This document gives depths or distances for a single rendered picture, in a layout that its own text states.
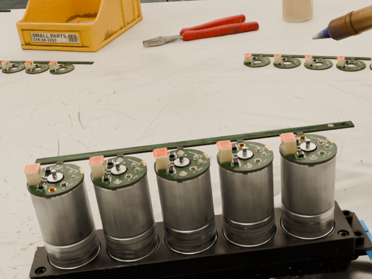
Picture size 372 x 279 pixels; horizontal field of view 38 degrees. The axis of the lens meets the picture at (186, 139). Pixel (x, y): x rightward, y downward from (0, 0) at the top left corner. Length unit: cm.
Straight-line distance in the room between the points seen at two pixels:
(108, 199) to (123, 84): 27
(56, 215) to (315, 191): 11
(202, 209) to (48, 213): 7
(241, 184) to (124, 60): 34
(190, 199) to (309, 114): 19
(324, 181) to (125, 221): 9
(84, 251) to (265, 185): 9
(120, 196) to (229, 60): 31
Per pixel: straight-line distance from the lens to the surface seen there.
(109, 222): 24
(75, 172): 24
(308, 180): 24
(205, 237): 25
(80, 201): 24
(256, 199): 24
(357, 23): 20
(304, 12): 62
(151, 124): 41
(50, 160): 26
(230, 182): 23
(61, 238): 25
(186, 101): 44
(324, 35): 21
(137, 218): 24
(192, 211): 24
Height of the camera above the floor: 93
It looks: 29 degrees down
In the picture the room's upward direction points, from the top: 7 degrees counter-clockwise
